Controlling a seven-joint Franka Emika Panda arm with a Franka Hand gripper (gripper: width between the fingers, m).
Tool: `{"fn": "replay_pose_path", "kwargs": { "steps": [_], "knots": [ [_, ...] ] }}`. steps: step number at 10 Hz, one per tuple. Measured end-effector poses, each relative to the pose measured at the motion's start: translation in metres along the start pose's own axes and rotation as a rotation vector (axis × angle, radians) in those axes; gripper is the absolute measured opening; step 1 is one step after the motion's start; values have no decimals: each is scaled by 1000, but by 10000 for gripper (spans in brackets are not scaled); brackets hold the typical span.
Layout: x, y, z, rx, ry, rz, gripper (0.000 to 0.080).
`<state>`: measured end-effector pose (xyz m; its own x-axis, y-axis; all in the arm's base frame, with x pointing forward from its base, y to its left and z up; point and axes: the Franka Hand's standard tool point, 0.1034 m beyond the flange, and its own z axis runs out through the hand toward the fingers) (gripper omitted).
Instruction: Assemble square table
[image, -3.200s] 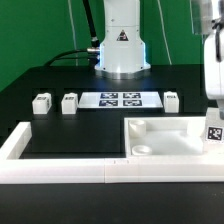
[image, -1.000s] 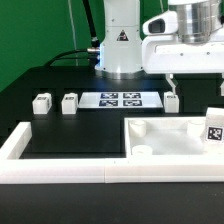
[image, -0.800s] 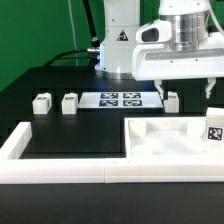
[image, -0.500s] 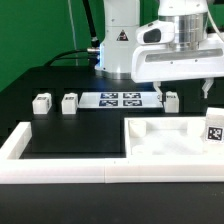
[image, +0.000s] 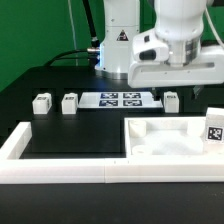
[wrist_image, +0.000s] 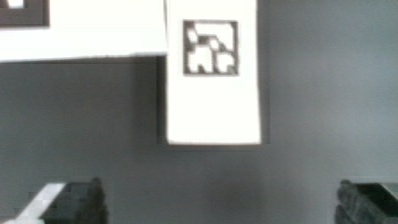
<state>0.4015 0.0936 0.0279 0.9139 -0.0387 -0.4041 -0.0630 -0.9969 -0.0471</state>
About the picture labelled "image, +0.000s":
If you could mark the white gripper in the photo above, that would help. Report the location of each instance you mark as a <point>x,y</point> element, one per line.
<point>159,62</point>

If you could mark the white square tabletop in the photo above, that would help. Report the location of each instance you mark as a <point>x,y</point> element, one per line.
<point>165,136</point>

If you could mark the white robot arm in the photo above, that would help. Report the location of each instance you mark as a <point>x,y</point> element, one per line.
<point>175,19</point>

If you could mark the white marker tag plate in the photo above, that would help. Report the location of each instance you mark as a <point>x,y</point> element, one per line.
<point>118,100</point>

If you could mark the white U-shaped obstacle fence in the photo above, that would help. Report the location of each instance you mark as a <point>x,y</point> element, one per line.
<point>16,170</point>

